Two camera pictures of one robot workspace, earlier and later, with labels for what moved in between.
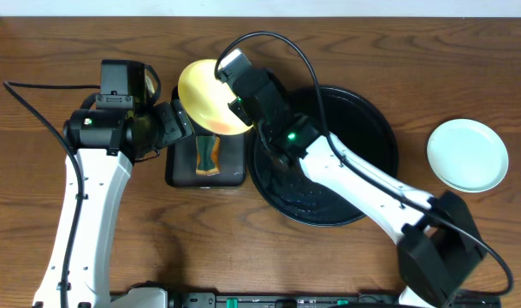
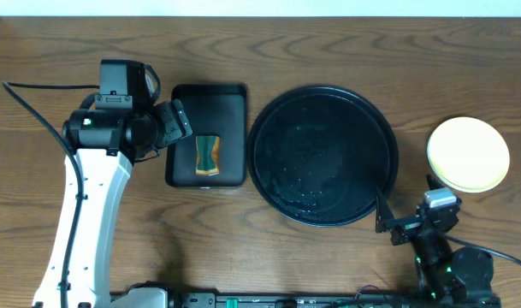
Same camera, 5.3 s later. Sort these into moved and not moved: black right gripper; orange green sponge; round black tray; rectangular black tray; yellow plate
Moved: yellow plate; black right gripper
Not moved: orange green sponge; rectangular black tray; round black tray
